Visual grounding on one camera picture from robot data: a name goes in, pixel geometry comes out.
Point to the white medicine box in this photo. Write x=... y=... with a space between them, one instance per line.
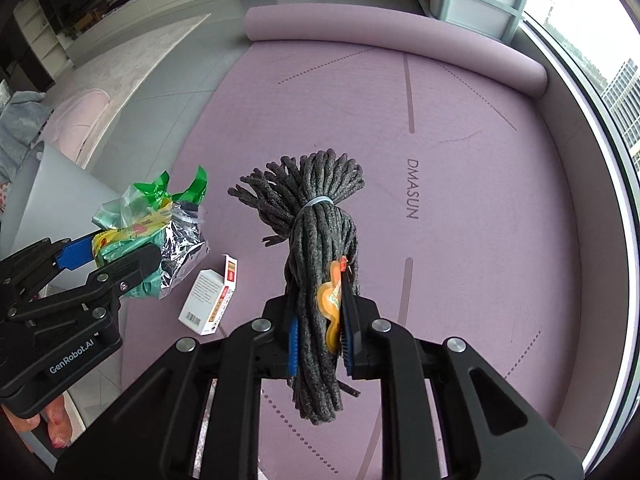
x=202 y=295

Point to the green snack wrapper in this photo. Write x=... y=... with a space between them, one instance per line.
x=145 y=205

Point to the pink yoga mat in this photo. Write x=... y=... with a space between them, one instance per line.
x=450 y=285

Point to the white storage drawer unit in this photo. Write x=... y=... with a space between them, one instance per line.
x=475 y=0

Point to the dark window frame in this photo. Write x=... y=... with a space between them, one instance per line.
x=625 y=195

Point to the dark grey yarn bundle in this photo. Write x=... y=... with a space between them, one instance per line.
x=320 y=240

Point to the white television cabinet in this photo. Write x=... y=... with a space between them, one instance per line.
x=165 y=5

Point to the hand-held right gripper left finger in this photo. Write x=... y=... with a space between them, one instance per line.
x=294 y=347

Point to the grey crumpled cloth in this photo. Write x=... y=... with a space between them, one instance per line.
x=17 y=125

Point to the glass high-rise building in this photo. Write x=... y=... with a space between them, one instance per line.
x=625 y=105

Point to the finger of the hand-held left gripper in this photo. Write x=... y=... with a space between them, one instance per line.
x=75 y=255
x=125 y=272

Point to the person's left hand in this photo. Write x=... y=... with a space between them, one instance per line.
x=55 y=425

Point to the white round bin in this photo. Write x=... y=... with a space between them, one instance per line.
x=55 y=195

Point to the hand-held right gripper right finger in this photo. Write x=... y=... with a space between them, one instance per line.
x=346 y=355

